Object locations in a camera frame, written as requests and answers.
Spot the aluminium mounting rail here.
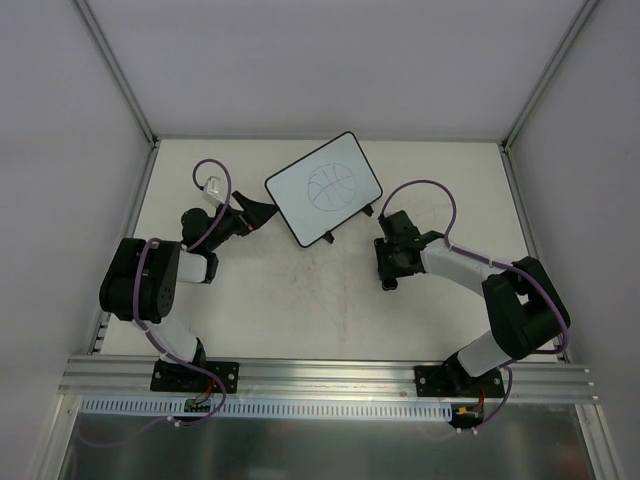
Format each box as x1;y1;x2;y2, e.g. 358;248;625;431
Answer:
58;355;600;404

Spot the right aluminium frame post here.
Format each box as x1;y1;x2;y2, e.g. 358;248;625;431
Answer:
501;0;600;151

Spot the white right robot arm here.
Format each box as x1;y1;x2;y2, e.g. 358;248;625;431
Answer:
374;211;571;396

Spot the aluminium frame post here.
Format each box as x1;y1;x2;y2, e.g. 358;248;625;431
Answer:
501;0;600;151
71;0;157;146

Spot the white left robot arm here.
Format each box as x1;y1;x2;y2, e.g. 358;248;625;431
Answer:
99;191;278;390

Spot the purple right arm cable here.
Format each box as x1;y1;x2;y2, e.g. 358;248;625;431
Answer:
381;178;572;441

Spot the aluminium table edge rail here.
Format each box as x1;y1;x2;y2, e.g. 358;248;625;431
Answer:
498;143;571;363
87;140;160;357

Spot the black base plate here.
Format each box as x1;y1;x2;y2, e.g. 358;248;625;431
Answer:
413;364;506;399
150;360;240;394

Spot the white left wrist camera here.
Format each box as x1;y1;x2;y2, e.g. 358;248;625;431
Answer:
201;176;224;207

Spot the left aluminium frame post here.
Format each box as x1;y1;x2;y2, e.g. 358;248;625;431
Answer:
71;0;157;146

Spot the small black-framed whiteboard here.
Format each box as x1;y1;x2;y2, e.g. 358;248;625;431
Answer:
264;131;383;248

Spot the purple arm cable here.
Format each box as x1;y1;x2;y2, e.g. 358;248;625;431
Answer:
381;178;572;441
133;158;236;451

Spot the white slotted cable duct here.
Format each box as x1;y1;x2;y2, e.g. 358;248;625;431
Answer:
79;395;453;422

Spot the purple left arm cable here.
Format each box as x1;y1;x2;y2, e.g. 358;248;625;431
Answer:
133;158;236;451

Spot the left aluminium table edge rail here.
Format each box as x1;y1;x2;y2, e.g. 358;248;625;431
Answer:
87;140;160;357

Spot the right aluminium table edge rail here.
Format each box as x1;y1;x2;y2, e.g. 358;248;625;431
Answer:
498;143;571;363

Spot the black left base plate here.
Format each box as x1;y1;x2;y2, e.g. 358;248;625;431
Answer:
150;360;240;394

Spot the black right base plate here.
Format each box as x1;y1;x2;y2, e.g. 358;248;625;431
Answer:
413;364;506;399

